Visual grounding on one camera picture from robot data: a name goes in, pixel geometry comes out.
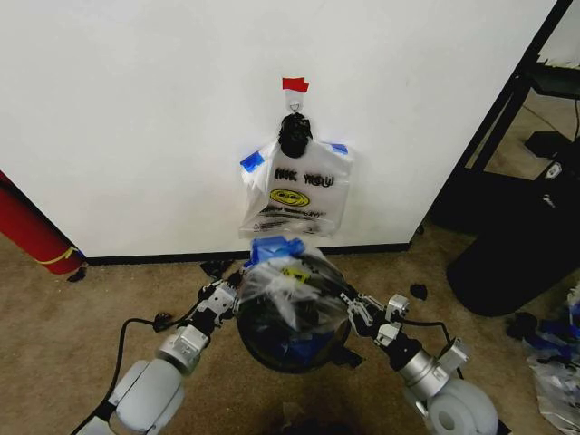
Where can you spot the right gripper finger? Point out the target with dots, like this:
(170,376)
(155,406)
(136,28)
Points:
(364,325)
(360,302)

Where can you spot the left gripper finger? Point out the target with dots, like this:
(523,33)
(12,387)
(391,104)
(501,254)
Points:
(232,283)
(207,290)

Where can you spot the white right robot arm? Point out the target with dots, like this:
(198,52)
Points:
(457,408)

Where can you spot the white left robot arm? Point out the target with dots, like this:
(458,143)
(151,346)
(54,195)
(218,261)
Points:
(149,389)

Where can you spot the clear crumpled bin liner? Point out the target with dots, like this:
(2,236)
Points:
(290,290)

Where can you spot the black round trash bin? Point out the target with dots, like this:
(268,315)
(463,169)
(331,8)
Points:
(272,349)

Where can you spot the clear printed garbage bag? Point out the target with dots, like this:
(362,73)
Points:
(296,199)

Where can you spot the large black bin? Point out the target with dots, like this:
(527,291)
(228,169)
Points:
(512,254)

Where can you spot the black plastic scrap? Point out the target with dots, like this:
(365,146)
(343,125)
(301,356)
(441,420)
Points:
(78,273)
(521,325)
(215,268)
(163,320)
(419,291)

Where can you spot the black baseboard strip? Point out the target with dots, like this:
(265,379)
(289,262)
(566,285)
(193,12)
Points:
(181,259)

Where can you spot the blue tape piece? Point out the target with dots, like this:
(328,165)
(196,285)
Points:
(336,146)
(253,162)

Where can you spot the pile of clear plastic bags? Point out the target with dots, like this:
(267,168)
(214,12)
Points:
(557,362)

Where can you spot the red cylinder with yellow band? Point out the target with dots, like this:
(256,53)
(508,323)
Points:
(31,231)

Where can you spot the red tape strip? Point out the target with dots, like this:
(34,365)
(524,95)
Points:
(294,84)

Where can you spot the small white device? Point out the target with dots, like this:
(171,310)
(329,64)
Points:
(553,171)

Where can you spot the black flat device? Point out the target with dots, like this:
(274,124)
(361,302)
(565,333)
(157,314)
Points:
(550,144)

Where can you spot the black desk shelf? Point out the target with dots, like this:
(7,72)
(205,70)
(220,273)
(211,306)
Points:
(555,77)

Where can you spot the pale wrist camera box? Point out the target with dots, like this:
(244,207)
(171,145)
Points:
(222,302)
(399,306)

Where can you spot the black partition frame post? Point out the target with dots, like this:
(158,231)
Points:
(489,122)

